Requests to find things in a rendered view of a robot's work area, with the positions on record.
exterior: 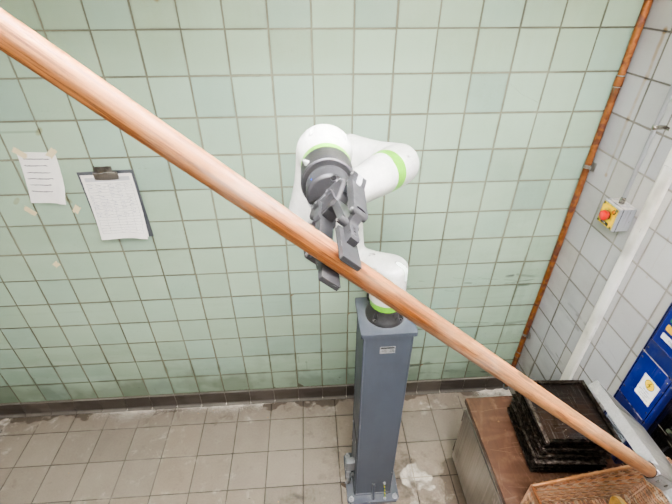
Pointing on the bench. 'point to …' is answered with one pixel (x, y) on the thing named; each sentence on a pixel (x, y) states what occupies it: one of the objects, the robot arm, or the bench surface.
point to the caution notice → (647, 390)
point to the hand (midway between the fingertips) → (338, 257)
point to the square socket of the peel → (660, 478)
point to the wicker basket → (595, 488)
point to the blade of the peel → (632, 431)
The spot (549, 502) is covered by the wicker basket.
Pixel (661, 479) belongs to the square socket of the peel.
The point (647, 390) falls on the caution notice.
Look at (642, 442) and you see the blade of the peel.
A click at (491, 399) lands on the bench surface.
